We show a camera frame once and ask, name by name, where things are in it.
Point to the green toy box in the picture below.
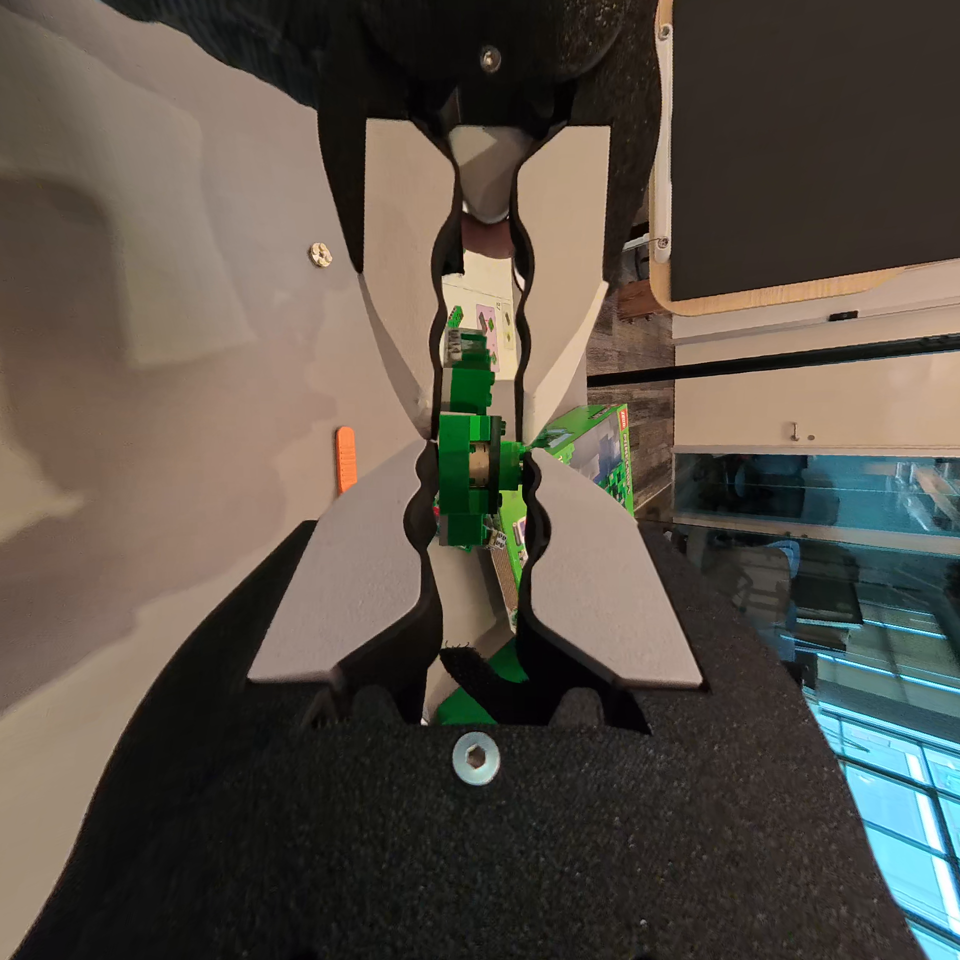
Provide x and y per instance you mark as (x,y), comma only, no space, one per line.
(600,450)

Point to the green brick assembly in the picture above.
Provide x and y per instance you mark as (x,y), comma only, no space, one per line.
(457,472)

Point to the small round beige brick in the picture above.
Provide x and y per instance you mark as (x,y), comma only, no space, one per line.
(320,255)

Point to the green brick model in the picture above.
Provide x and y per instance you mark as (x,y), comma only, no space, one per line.
(469,375)

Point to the tan studded brick plate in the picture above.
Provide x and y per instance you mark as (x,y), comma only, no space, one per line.
(506,585)

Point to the orange brick separator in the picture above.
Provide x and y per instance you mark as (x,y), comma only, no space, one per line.
(345,459)

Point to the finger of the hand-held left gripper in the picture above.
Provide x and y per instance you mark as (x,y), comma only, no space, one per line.
(566,247)
(397,247)

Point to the brick instruction booklet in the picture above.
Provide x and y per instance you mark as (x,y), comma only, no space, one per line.
(491,296)

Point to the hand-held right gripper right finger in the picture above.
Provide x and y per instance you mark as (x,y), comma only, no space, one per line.
(600,592)

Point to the black board with wooden edge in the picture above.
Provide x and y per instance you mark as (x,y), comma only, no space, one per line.
(810,135)

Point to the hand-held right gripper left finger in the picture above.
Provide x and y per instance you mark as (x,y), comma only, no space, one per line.
(352,592)

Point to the black rail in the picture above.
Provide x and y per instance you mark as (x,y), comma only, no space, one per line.
(750,366)

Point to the green brick baseplate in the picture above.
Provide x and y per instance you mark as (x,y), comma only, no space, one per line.
(457,709)

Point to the glass partition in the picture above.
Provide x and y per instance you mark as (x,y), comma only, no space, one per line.
(862,675)

